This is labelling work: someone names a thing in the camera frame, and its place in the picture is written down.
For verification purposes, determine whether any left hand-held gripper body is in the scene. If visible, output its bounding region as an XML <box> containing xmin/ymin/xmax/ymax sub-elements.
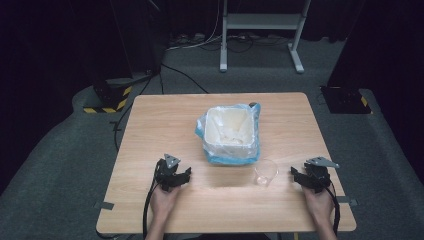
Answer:
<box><xmin>154</xmin><ymin>153</ymin><xmax>188</xmax><ymax>193</ymax></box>

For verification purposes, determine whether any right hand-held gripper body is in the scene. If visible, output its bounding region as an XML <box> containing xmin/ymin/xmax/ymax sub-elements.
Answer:
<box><xmin>302</xmin><ymin>156</ymin><xmax>341</xmax><ymax>194</ymax></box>

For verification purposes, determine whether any clear plastic cup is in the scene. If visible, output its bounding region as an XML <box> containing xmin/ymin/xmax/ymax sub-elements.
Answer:
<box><xmin>253</xmin><ymin>158</ymin><xmax>280</xmax><ymax>188</ymax></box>

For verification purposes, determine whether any white trash bin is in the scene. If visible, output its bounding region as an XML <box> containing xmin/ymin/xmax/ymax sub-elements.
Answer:
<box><xmin>202</xmin><ymin>106</ymin><xmax>257</xmax><ymax>158</ymax></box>

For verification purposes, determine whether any white tray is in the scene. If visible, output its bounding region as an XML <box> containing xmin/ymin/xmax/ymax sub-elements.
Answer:
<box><xmin>194</xmin><ymin>102</ymin><xmax>262</xmax><ymax>166</ymax></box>

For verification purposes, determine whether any person's left hand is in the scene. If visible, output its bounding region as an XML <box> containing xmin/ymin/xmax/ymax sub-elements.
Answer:
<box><xmin>149</xmin><ymin>185</ymin><xmax>183</xmax><ymax>222</ymax></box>

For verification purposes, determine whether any person's right hand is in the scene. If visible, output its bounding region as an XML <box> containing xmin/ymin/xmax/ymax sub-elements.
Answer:
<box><xmin>301</xmin><ymin>186</ymin><xmax>336</xmax><ymax>225</ymax></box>

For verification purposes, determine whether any grey tape piece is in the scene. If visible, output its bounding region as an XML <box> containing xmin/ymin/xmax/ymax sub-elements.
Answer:
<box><xmin>335</xmin><ymin>195</ymin><xmax>359</xmax><ymax>207</ymax></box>
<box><xmin>93</xmin><ymin>200</ymin><xmax>115</xmax><ymax>211</ymax></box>

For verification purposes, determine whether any white metal stand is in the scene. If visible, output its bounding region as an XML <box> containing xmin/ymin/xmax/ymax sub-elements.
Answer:
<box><xmin>218</xmin><ymin>0</ymin><xmax>313</xmax><ymax>75</ymax></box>

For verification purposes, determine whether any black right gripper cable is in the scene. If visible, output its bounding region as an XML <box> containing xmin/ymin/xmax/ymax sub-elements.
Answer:
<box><xmin>323</xmin><ymin>179</ymin><xmax>341</xmax><ymax>235</ymax></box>

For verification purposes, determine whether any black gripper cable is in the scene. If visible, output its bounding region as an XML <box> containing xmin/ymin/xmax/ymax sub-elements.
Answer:
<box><xmin>142</xmin><ymin>160</ymin><xmax>162</xmax><ymax>240</ymax></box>
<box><xmin>323</xmin><ymin>179</ymin><xmax>341</xmax><ymax>235</ymax></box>

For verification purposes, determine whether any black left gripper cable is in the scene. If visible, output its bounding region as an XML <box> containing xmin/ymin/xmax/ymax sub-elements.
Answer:
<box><xmin>142</xmin><ymin>160</ymin><xmax>162</xmax><ymax>240</ymax></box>

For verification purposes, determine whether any black floor cable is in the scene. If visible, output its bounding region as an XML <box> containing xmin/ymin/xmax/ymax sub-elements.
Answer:
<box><xmin>161</xmin><ymin>62</ymin><xmax>210</xmax><ymax>95</ymax></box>
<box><xmin>109</xmin><ymin>73</ymin><xmax>154</xmax><ymax>152</ymax></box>

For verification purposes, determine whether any white floor cable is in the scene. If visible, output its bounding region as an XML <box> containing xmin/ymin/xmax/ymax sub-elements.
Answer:
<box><xmin>165</xmin><ymin>0</ymin><xmax>224</xmax><ymax>52</ymax></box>

